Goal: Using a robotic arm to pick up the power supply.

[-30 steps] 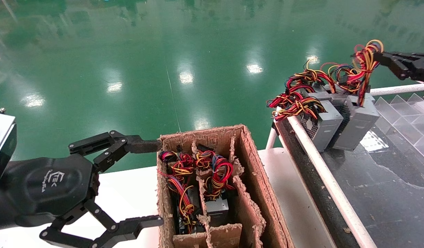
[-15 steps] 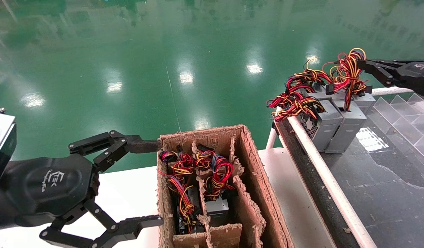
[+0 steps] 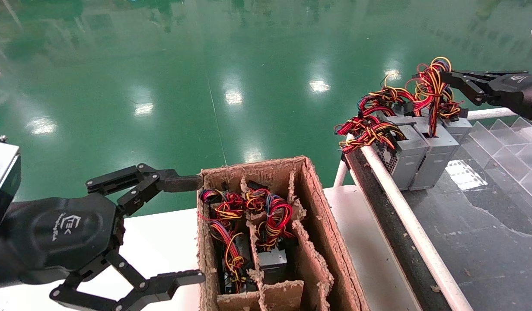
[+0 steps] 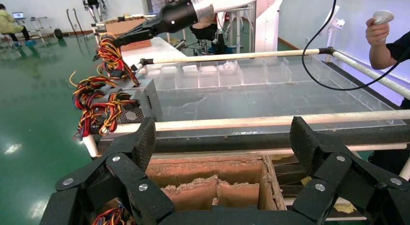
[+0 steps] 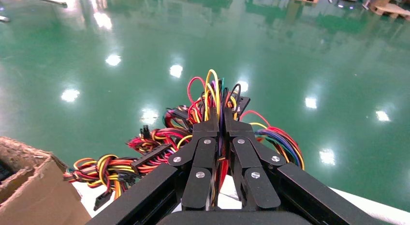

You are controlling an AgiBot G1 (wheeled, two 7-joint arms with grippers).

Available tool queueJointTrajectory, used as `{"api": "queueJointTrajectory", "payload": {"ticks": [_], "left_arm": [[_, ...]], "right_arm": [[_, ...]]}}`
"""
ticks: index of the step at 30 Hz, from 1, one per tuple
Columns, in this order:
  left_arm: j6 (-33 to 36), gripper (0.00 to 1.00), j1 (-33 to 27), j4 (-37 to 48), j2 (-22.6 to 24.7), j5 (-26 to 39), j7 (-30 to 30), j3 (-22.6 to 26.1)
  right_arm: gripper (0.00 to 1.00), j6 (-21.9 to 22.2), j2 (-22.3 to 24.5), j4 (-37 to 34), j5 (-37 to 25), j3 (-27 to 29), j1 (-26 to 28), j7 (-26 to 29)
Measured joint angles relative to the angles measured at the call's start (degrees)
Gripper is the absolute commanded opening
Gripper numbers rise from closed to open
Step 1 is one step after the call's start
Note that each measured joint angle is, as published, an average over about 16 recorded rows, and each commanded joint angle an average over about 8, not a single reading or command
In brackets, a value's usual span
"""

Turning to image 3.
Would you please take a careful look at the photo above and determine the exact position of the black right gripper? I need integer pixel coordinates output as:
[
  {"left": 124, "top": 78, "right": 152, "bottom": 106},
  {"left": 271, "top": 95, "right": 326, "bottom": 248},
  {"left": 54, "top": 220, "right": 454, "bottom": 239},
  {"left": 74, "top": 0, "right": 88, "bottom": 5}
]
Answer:
[{"left": 441, "top": 70, "right": 532, "bottom": 124}]

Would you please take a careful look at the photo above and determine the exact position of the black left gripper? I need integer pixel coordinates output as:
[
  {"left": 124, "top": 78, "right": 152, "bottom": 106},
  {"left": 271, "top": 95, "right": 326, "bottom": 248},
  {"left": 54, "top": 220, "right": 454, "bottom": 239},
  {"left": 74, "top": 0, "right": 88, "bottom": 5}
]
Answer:
[{"left": 0, "top": 163, "right": 206, "bottom": 311}]

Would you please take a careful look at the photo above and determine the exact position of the silver power supply with cables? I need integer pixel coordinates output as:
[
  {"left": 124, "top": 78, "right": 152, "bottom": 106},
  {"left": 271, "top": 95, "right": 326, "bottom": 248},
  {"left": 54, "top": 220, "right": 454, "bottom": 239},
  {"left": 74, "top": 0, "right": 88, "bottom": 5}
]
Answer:
[
  {"left": 199, "top": 188, "right": 249, "bottom": 294},
  {"left": 245, "top": 186, "right": 294, "bottom": 279},
  {"left": 357, "top": 73, "right": 418, "bottom": 127},
  {"left": 334, "top": 113, "right": 428, "bottom": 191},
  {"left": 439, "top": 97, "right": 474, "bottom": 145},
  {"left": 411, "top": 56, "right": 460, "bottom": 191}
]

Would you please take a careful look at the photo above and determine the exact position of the clear acrylic divider tray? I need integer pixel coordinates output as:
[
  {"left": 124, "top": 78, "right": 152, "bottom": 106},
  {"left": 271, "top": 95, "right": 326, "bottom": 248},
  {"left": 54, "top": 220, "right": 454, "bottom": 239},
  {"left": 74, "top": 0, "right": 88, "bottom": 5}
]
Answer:
[{"left": 468, "top": 117, "right": 532, "bottom": 208}]

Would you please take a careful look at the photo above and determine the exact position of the white pipe leg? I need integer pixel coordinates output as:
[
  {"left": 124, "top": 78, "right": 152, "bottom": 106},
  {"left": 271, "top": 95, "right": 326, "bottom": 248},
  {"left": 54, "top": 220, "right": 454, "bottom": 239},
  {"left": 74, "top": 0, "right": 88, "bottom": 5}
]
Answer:
[{"left": 333, "top": 160, "right": 349, "bottom": 187}]

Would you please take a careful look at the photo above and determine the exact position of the worn cardboard box with dividers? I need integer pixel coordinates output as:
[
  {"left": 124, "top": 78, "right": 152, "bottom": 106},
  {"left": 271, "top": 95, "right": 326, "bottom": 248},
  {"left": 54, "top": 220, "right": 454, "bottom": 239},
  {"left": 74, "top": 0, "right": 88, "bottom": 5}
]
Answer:
[{"left": 197, "top": 156, "right": 370, "bottom": 311}]

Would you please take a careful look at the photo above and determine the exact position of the white pipe rail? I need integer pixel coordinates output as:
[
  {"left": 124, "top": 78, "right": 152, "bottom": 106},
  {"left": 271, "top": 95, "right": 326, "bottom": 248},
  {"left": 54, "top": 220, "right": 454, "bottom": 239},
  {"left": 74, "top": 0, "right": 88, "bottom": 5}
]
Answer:
[
  {"left": 467, "top": 107, "right": 522, "bottom": 121},
  {"left": 360, "top": 145, "right": 474, "bottom": 311}
]

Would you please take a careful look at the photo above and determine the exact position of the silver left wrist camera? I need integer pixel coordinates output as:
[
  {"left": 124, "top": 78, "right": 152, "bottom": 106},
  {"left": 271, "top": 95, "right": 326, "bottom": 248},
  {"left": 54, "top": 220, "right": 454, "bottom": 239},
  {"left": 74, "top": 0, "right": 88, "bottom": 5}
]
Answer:
[{"left": 0, "top": 139, "right": 22, "bottom": 234}]

